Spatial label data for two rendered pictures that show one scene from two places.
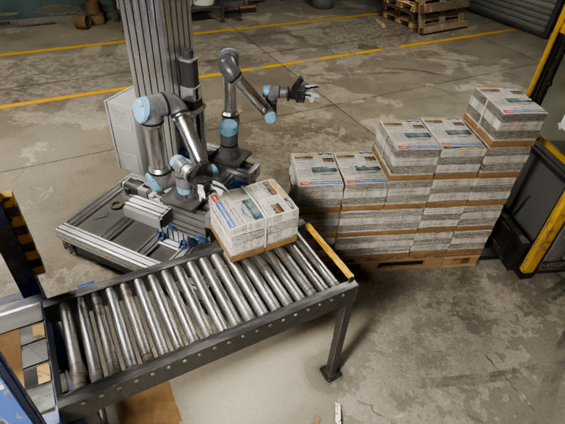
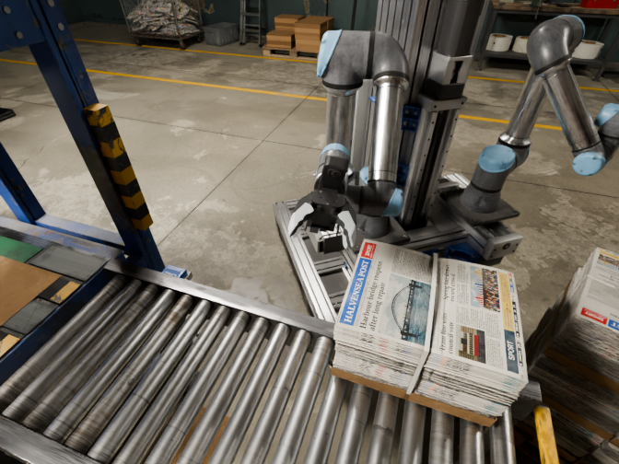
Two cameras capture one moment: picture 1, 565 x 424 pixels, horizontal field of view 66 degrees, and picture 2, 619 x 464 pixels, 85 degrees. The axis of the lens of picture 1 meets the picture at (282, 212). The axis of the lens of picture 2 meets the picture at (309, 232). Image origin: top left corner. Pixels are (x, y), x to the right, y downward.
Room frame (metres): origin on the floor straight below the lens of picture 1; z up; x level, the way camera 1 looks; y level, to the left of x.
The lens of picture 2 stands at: (1.17, -0.05, 1.64)
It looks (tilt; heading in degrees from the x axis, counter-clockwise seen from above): 41 degrees down; 50
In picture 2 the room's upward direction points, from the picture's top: straight up
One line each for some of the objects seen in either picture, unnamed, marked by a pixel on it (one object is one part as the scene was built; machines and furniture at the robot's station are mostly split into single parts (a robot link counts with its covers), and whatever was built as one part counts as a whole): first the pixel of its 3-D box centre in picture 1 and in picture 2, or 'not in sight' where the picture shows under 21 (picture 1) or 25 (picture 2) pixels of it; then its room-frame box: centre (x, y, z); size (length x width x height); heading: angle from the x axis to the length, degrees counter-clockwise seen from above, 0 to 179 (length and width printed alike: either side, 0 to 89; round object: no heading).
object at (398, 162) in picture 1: (404, 150); not in sight; (2.45, -0.76, 0.95); 0.38 x 0.29 x 0.23; 10
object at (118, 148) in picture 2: (23, 235); (122, 173); (1.34, 1.11, 1.05); 0.05 x 0.05 x 0.45; 31
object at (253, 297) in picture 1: (244, 282); (324, 430); (1.39, 0.16, 0.77); 0.47 x 0.05 x 0.05; 31
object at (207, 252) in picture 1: (190, 265); (289, 328); (1.51, 0.45, 0.74); 1.34 x 0.05 x 0.12; 121
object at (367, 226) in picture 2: (185, 188); (371, 214); (2.00, 0.57, 0.87); 0.15 x 0.15 x 0.10
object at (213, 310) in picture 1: (206, 296); (249, 401); (1.29, 0.33, 0.77); 0.47 x 0.05 x 0.05; 31
